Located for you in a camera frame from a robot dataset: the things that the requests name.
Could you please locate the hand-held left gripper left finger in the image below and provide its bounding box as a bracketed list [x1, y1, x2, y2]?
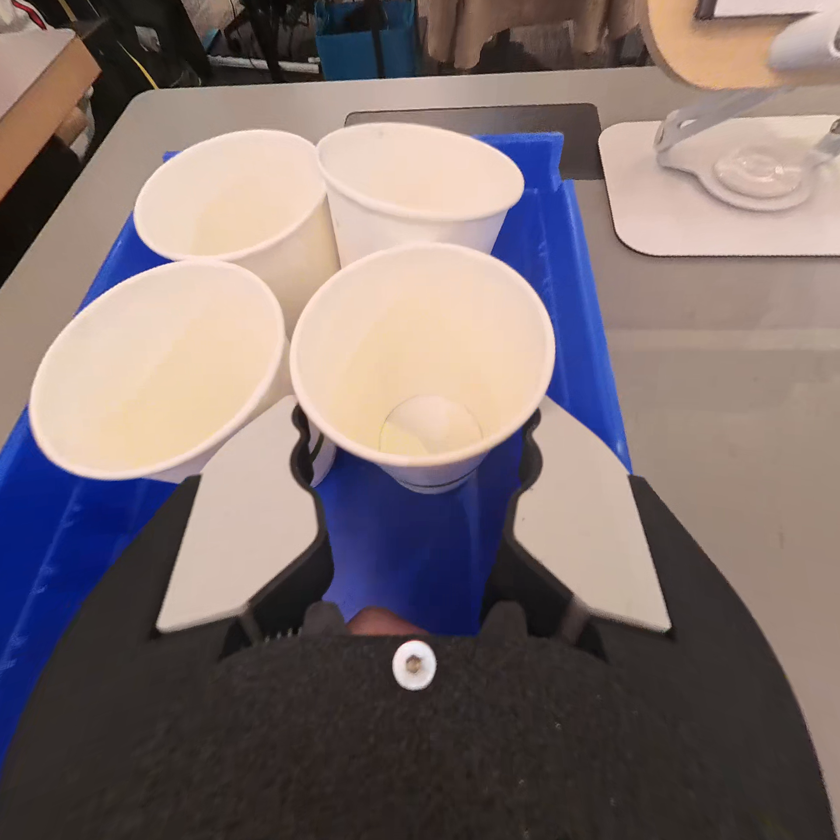
[155, 395, 336, 642]

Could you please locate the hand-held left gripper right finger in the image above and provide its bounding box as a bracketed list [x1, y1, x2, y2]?
[482, 402, 673, 642]

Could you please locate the blue plastic bin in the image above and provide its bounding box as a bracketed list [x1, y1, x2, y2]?
[0, 131, 634, 756]

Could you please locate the white paper cup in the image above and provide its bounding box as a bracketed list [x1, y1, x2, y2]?
[134, 129, 340, 337]
[317, 122, 526, 266]
[29, 260, 339, 488]
[290, 243, 557, 494]

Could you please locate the instruction sheet on tablet stand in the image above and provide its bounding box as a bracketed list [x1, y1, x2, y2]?
[598, 0, 840, 257]

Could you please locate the blue fabric bag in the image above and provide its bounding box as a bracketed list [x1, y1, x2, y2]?
[315, 0, 421, 81]

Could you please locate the grey side table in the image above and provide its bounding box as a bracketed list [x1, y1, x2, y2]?
[0, 28, 102, 198]

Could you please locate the beige hanging coat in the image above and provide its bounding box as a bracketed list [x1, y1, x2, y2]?
[420, 0, 647, 70]

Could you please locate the printed instruction sheet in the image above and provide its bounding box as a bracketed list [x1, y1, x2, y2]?
[696, 0, 821, 19]

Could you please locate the white red printed garment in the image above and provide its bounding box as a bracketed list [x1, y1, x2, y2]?
[0, 0, 51, 32]

